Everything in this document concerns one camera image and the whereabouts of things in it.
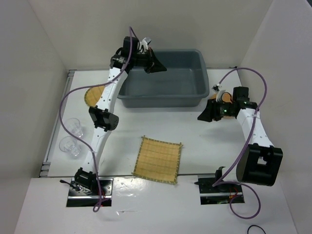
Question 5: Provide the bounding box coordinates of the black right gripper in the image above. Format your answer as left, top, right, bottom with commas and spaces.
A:
197, 97, 234, 122

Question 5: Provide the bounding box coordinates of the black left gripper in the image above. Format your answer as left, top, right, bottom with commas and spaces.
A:
132, 47, 167, 74

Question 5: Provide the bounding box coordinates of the square bamboo mat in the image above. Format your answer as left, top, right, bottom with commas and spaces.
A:
132, 136, 183, 185

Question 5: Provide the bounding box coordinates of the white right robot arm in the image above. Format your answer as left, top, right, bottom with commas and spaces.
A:
197, 85, 283, 186

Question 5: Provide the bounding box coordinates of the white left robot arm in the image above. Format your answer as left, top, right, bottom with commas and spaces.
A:
74, 37, 167, 195

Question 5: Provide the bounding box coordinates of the grey plastic bin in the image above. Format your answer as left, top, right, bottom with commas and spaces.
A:
117, 49, 210, 108

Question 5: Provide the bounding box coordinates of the round orange woven coaster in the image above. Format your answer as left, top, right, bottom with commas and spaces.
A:
210, 92, 232, 103

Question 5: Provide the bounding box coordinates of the round bamboo coaster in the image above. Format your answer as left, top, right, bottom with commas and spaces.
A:
84, 86, 105, 107

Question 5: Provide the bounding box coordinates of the clear plastic cup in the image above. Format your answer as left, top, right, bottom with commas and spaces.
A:
64, 118, 84, 138
59, 136, 81, 158

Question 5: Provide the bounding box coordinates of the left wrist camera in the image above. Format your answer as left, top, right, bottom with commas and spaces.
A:
138, 37, 152, 54

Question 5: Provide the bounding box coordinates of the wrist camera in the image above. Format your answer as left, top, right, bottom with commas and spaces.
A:
212, 83, 226, 102
138, 37, 152, 54

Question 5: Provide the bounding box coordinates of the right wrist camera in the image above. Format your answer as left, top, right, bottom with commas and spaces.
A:
212, 83, 226, 102

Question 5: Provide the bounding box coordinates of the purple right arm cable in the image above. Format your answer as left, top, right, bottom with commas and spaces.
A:
212, 67, 268, 219

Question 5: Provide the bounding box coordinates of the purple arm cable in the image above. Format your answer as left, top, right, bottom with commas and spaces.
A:
59, 26, 137, 212
212, 67, 268, 219

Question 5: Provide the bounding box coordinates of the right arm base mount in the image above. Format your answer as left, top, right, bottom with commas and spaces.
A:
194, 166, 245, 205

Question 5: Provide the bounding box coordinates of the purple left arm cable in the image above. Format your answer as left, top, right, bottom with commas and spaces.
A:
59, 26, 137, 212

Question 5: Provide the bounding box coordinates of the black cable loop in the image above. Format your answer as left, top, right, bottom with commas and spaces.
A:
247, 225, 266, 234

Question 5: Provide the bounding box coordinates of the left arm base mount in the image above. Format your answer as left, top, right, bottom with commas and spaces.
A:
59, 177, 114, 208

